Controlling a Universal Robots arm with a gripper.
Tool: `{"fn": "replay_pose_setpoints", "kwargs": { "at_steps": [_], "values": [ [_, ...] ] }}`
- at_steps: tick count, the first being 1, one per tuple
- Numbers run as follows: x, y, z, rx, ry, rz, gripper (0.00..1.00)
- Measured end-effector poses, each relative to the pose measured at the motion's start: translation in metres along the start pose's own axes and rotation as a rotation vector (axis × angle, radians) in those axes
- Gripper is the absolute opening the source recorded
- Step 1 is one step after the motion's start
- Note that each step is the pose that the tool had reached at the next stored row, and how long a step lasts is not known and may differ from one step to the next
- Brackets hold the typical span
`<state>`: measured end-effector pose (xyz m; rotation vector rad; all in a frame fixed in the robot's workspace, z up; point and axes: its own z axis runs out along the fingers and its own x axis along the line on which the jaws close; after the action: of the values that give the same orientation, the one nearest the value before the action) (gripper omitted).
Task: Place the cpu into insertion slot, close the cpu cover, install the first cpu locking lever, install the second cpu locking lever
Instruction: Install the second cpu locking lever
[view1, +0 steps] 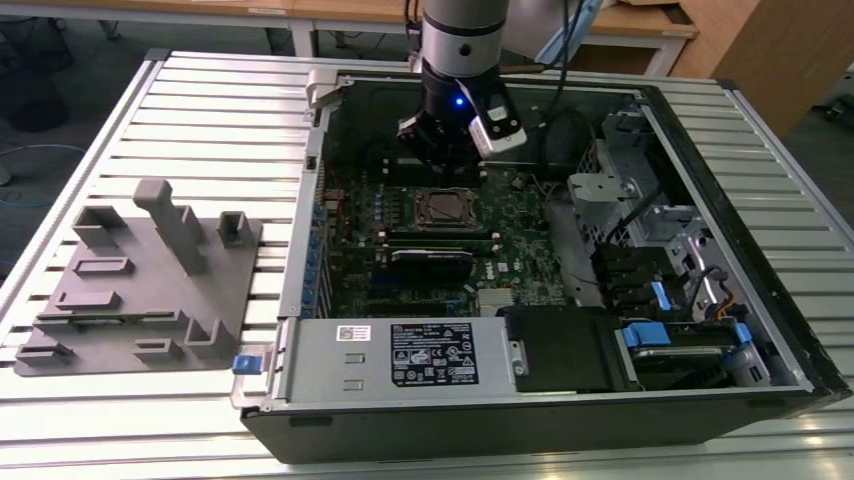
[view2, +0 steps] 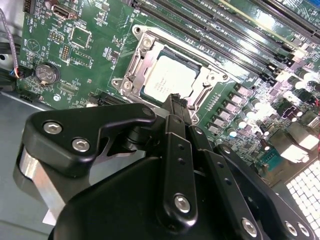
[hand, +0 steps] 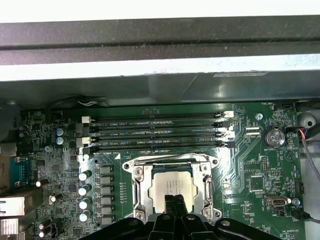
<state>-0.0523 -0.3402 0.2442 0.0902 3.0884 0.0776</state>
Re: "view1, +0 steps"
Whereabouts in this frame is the black flat drive cable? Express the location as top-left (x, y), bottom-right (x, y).
top-left (603, 183), bottom-right (669, 246)

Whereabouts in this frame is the silver power supply unit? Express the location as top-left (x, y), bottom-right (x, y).
top-left (266, 315), bottom-right (519, 401)

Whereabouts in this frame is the black graphics card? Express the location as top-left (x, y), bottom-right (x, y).
top-left (390, 248), bottom-right (477, 286)

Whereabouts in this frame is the wooden cabinet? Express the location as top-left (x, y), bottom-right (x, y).
top-left (666, 0), bottom-right (854, 141)

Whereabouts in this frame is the silver green CPU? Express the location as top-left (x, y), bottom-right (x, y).
top-left (427, 193), bottom-right (469, 219)

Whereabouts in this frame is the black looped cable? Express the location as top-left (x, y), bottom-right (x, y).
top-left (541, 107), bottom-right (597, 169)

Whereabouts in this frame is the green motherboard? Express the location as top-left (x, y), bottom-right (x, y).
top-left (319, 164), bottom-right (582, 321)

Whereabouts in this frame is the black office chair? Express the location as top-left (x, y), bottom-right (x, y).
top-left (0, 14), bottom-right (75, 134)

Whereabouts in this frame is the black chair base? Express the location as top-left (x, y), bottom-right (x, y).
top-left (824, 69), bottom-right (854, 121)

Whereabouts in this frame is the black silver PC case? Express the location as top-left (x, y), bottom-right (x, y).
top-left (230, 69), bottom-right (854, 466)

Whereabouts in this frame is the wooden desk white frame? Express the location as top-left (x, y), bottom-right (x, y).
top-left (311, 0), bottom-right (701, 77)

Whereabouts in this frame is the black plastic bay holder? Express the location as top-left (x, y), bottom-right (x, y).
top-left (590, 244), bottom-right (677, 307)

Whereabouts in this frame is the grey parts rack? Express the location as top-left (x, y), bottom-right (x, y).
top-left (11, 178), bottom-right (266, 377)

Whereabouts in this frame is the green RAM stick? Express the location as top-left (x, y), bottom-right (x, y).
top-left (389, 238), bottom-right (501, 250)

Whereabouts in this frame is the silver finned heatsink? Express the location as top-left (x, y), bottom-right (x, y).
top-left (478, 287), bottom-right (521, 307)

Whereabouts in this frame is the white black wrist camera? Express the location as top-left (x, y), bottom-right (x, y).
top-left (459, 77), bottom-right (529, 151)

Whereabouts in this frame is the CPU socket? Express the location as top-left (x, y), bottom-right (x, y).
top-left (411, 187), bottom-right (483, 231)

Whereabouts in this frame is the grey plastic case latch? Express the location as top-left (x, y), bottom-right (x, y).
top-left (304, 69), bottom-right (343, 109)

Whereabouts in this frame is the blue disk carrier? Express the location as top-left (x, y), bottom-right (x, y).
top-left (617, 321), bottom-right (755, 389)

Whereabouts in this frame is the black camera cable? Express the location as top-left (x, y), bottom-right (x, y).
top-left (537, 0), bottom-right (579, 129)

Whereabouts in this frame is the blue floor cable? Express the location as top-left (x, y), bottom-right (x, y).
top-left (0, 142), bottom-right (88, 209)

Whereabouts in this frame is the silver metal drive cage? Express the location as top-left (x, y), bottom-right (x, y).
top-left (566, 110), bottom-right (755, 321)

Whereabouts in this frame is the silver cage bracket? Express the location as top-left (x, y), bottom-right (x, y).
top-left (566, 172), bottom-right (637, 204)

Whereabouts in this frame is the black plastic shroud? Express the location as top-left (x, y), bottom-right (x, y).
top-left (503, 305), bottom-right (643, 394)

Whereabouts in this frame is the multicolour wire bundle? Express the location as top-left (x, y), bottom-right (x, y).
top-left (707, 294), bottom-right (743, 321)

